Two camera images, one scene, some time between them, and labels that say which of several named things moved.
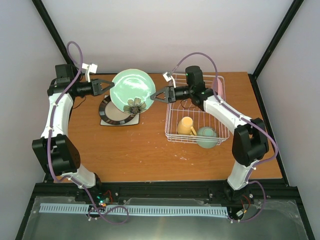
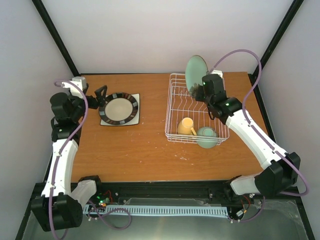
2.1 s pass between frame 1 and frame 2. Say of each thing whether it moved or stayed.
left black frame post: stayed
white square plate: stayed
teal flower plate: moved
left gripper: moved
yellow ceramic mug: stayed
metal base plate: stayed
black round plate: stayed
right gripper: moved
